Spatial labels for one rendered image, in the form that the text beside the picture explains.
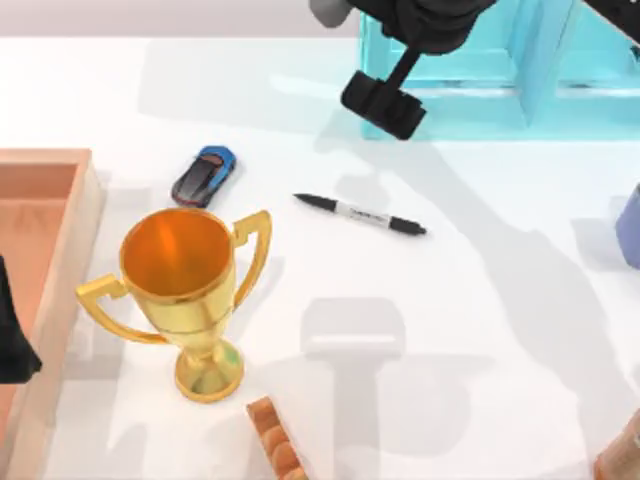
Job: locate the blue and black toy car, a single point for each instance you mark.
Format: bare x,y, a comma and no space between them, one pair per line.
205,175

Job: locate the tan wooden object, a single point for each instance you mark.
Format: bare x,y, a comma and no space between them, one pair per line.
622,455

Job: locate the shallow salmon box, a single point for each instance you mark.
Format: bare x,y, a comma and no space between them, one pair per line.
55,240

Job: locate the orange brown ridged block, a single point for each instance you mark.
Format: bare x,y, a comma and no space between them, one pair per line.
277,440

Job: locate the light blue rack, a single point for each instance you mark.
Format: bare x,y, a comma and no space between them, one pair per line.
500,75

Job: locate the lavender cup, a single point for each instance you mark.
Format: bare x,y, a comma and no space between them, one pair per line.
630,230

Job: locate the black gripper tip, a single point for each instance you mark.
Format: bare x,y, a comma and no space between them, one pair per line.
15,340

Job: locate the gold trophy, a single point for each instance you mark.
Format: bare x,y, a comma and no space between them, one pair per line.
190,280

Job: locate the black marker pen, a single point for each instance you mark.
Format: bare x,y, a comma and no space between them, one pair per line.
360,214

